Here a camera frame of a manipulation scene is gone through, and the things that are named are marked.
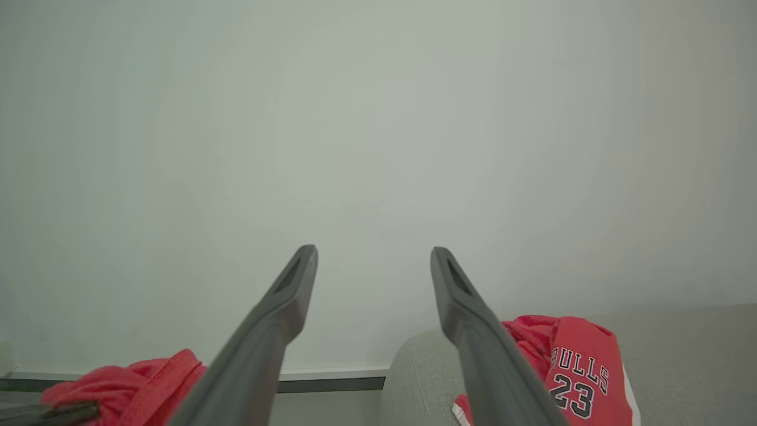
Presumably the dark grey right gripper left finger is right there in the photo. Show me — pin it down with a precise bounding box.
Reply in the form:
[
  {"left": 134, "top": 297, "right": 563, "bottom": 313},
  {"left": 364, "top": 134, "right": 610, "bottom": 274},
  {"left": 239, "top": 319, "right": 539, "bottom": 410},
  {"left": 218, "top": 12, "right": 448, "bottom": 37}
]
[{"left": 169, "top": 244, "right": 319, "bottom": 426}]

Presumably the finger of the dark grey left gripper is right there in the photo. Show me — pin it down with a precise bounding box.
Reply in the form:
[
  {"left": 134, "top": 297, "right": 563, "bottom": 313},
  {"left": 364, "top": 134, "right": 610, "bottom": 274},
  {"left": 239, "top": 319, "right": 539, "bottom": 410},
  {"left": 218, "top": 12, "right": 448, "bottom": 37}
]
[{"left": 0, "top": 401, "right": 100, "bottom": 426}]

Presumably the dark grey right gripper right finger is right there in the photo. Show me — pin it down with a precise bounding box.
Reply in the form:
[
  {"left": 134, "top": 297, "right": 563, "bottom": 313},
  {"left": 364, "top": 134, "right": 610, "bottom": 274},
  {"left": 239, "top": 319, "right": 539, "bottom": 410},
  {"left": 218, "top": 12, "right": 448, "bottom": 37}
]
[{"left": 430, "top": 247, "right": 570, "bottom": 426}]

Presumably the plain red garment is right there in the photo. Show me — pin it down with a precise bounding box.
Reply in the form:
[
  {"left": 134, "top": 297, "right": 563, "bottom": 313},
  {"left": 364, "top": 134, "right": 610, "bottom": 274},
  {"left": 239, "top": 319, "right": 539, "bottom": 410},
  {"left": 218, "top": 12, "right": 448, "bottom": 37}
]
[{"left": 41, "top": 348, "right": 208, "bottom": 426}]

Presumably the red Bulls 23 garment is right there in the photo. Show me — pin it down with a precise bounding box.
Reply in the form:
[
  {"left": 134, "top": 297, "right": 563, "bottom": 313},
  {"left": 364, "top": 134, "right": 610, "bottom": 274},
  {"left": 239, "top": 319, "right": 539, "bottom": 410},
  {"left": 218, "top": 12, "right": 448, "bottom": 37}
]
[{"left": 452, "top": 315, "right": 642, "bottom": 426}]

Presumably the grey fabric sofa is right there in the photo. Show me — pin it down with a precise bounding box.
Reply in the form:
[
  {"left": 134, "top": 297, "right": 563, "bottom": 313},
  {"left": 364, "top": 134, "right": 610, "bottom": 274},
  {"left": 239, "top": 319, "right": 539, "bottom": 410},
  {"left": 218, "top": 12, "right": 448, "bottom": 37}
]
[{"left": 381, "top": 303, "right": 757, "bottom": 426}]

